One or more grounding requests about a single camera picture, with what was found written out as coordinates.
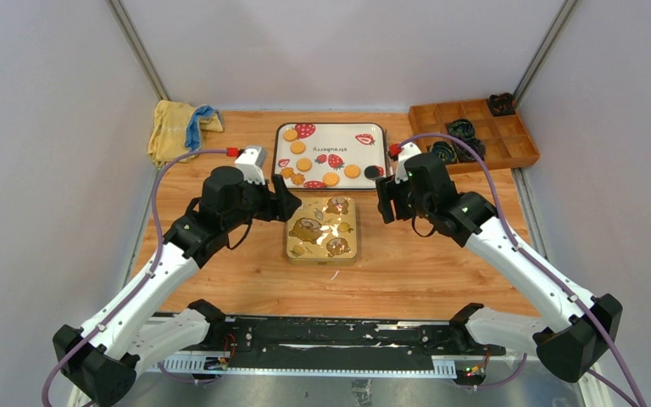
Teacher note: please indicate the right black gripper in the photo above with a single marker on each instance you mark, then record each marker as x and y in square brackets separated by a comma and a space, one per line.
[388, 190]

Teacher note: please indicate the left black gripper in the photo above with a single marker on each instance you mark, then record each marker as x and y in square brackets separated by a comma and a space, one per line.
[283, 203]

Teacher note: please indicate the gold cookie tin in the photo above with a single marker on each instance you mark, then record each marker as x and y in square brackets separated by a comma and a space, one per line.
[321, 255]

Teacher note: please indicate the white strawberry tray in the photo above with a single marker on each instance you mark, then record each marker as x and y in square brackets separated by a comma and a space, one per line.
[335, 157]

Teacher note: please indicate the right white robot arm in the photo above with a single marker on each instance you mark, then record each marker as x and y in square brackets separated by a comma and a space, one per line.
[574, 328]

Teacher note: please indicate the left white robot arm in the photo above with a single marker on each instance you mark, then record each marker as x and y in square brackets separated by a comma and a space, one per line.
[105, 355]

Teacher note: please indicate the black sandwich cookie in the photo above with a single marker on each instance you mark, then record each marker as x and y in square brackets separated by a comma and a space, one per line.
[373, 172]

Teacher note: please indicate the round dotted biscuit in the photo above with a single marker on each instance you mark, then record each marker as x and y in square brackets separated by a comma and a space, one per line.
[290, 135]
[297, 147]

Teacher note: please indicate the blue cloth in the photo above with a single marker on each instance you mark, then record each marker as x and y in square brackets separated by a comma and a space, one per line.
[193, 132]

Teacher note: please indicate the wooden compartment box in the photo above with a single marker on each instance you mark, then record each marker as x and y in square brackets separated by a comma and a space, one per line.
[507, 142]

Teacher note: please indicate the yellow cloth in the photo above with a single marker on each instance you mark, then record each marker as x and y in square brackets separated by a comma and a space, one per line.
[170, 119]

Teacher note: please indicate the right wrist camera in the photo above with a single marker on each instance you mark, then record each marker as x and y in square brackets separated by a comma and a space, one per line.
[407, 152]

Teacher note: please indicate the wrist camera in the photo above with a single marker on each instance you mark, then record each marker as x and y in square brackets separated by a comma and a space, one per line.
[250, 162]
[407, 152]

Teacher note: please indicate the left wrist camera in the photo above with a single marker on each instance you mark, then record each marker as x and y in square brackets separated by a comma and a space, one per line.
[250, 162]

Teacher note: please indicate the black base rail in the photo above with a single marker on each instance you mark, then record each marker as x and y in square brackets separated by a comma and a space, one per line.
[339, 347]

